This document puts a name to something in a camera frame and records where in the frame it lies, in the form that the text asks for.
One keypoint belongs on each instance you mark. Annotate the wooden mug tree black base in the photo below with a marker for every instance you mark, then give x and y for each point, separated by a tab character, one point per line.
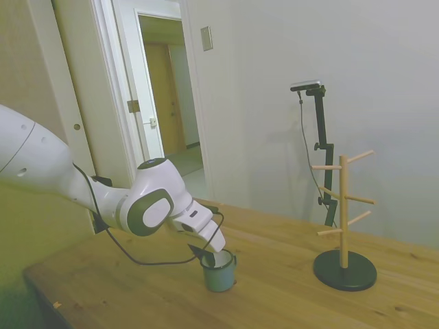
344	274

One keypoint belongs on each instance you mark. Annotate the grey exterior stereo camera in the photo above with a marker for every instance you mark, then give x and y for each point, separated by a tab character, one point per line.
306	85

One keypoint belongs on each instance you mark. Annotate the black jointed camera stand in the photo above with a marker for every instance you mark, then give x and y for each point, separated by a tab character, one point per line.
320	120

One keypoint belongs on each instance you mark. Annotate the teal enamel mug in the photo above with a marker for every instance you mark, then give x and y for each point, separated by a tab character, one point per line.
219	279

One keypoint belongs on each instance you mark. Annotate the white door strike plate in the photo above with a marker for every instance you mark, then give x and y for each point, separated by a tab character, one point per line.
152	122

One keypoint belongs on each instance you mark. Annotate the white door frame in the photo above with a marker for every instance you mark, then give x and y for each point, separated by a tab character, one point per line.
195	103

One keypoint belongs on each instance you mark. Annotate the brown hallway door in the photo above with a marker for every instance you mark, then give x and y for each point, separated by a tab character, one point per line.
164	103

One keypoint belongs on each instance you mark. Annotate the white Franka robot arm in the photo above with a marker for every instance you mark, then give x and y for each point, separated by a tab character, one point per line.
34	150

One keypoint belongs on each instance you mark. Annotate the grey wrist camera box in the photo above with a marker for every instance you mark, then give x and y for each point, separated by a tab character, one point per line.
187	228

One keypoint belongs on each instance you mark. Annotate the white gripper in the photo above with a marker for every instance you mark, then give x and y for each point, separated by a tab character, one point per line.
205	222

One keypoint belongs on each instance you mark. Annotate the white open door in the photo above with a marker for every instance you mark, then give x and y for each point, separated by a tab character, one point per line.
79	68

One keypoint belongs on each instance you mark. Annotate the grey wall switch plate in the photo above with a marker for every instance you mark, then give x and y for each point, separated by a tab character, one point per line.
206	38

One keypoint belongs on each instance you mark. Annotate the brass door hinge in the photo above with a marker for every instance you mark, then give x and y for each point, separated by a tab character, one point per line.
133	106

